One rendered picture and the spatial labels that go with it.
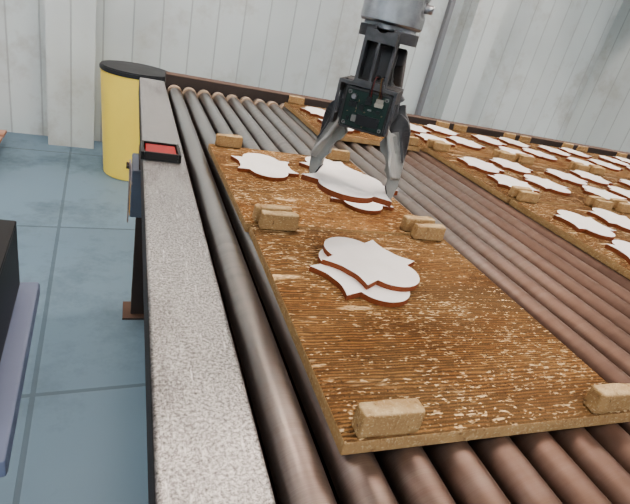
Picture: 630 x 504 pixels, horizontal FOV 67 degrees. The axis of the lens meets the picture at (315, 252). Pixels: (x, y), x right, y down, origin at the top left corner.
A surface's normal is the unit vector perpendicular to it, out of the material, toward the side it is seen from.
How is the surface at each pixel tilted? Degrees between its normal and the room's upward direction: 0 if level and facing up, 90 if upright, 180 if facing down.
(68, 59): 90
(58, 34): 90
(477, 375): 0
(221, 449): 0
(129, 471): 0
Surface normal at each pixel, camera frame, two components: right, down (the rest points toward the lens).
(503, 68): 0.36, 0.48
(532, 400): 0.22, -0.88
